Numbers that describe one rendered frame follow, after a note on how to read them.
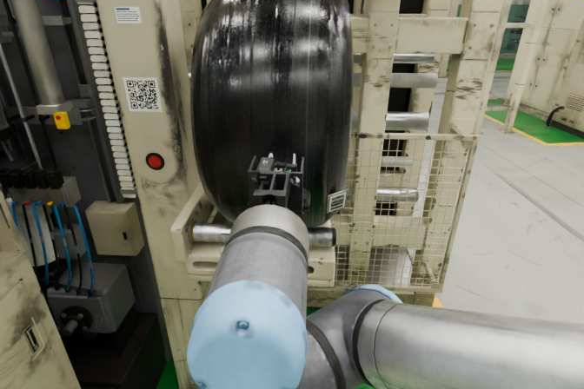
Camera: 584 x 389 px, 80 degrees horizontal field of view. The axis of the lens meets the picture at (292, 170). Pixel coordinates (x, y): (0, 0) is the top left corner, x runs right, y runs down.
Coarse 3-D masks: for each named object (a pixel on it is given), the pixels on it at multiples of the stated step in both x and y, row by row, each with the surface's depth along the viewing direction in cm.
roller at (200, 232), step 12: (192, 228) 83; (204, 228) 83; (216, 228) 83; (228, 228) 83; (312, 228) 82; (324, 228) 82; (192, 240) 84; (204, 240) 83; (216, 240) 83; (312, 240) 81; (324, 240) 81
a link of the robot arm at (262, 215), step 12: (240, 216) 38; (252, 216) 37; (264, 216) 36; (276, 216) 36; (288, 216) 37; (240, 228) 35; (288, 228) 35; (300, 228) 37; (228, 240) 36; (300, 240) 36
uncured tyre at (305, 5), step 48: (240, 0) 62; (288, 0) 61; (336, 0) 64; (240, 48) 58; (288, 48) 58; (336, 48) 59; (192, 96) 61; (240, 96) 58; (288, 96) 57; (336, 96) 58; (240, 144) 59; (288, 144) 59; (336, 144) 60; (240, 192) 65; (336, 192) 67
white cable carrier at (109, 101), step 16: (96, 16) 72; (96, 32) 73; (96, 48) 74; (96, 64) 76; (96, 80) 77; (112, 80) 78; (112, 96) 79; (112, 112) 80; (112, 128) 82; (112, 144) 84; (128, 160) 86; (128, 176) 87
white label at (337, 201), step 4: (340, 192) 66; (344, 192) 66; (328, 196) 65; (332, 196) 66; (336, 196) 66; (340, 196) 67; (344, 196) 67; (328, 200) 66; (332, 200) 66; (336, 200) 67; (340, 200) 68; (344, 200) 68; (328, 204) 67; (332, 204) 68; (336, 204) 68; (340, 204) 69; (344, 204) 69; (328, 208) 68; (332, 208) 69; (336, 208) 70; (340, 208) 70; (328, 212) 70
